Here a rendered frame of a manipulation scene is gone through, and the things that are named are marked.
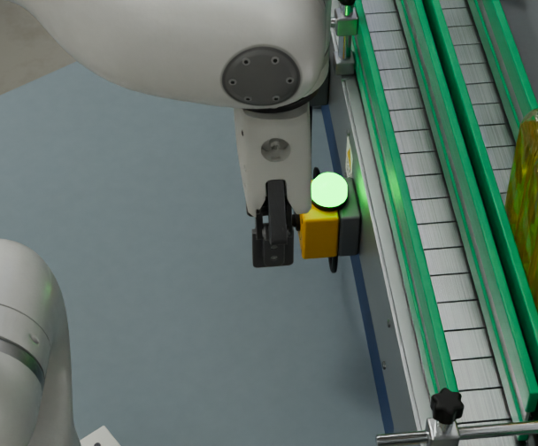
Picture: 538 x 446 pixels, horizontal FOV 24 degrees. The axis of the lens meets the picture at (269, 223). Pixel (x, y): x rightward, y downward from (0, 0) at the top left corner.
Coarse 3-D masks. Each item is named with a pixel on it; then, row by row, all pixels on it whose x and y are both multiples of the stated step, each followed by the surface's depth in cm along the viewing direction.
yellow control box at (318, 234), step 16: (352, 192) 155; (352, 208) 153; (304, 224) 152; (320, 224) 153; (336, 224) 153; (352, 224) 153; (304, 240) 154; (320, 240) 155; (336, 240) 155; (352, 240) 155; (304, 256) 157; (320, 256) 157
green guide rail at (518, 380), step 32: (416, 0) 158; (416, 32) 158; (416, 64) 160; (448, 96) 146; (448, 128) 144; (448, 160) 147; (480, 224) 133; (480, 256) 133; (480, 288) 134; (512, 320) 124; (512, 352) 123; (512, 384) 125; (512, 416) 125
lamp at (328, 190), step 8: (320, 176) 153; (328, 176) 153; (336, 176) 153; (312, 184) 153; (320, 184) 152; (328, 184) 152; (336, 184) 152; (344, 184) 153; (312, 192) 153; (320, 192) 152; (328, 192) 152; (336, 192) 152; (344, 192) 152; (312, 200) 153; (320, 200) 152; (328, 200) 152; (336, 200) 152; (344, 200) 153; (320, 208) 153; (328, 208) 153; (336, 208) 153
